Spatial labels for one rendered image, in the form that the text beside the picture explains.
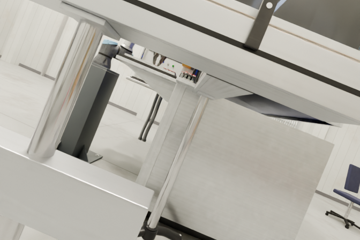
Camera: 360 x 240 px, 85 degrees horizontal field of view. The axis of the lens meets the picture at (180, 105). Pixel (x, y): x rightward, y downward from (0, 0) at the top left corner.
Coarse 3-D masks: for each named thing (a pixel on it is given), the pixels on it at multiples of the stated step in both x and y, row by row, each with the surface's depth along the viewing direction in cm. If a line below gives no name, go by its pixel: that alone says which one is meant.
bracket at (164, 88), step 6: (132, 66) 126; (138, 72) 126; (144, 72) 126; (144, 78) 126; (150, 78) 126; (156, 78) 126; (162, 78) 126; (150, 84) 126; (156, 84) 126; (162, 84) 126; (168, 84) 126; (174, 84) 126; (156, 90) 126; (162, 90) 126; (168, 90) 126; (162, 96) 126; (168, 96) 126
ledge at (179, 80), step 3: (177, 78) 103; (180, 78) 103; (177, 81) 109; (180, 81) 103; (183, 81) 102; (186, 81) 102; (189, 81) 102; (183, 84) 110; (186, 84) 104; (189, 84) 102; (192, 84) 102; (195, 84) 102; (189, 87) 114; (192, 87) 107
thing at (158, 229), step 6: (144, 222) 98; (144, 228) 94; (156, 228) 96; (162, 228) 100; (168, 228) 104; (144, 234) 93; (150, 234) 93; (156, 234) 97; (162, 234) 99; (168, 234) 102; (174, 234) 105; (180, 234) 110
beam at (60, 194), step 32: (0, 128) 43; (0, 160) 36; (32, 160) 37; (64, 160) 41; (0, 192) 36; (32, 192) 36; (64, 192) 36; (96, 192) 36; (128, 192) 39; (32, 224) 36; (64, 224) 36; (96, 224) 36; (128, 224) 36
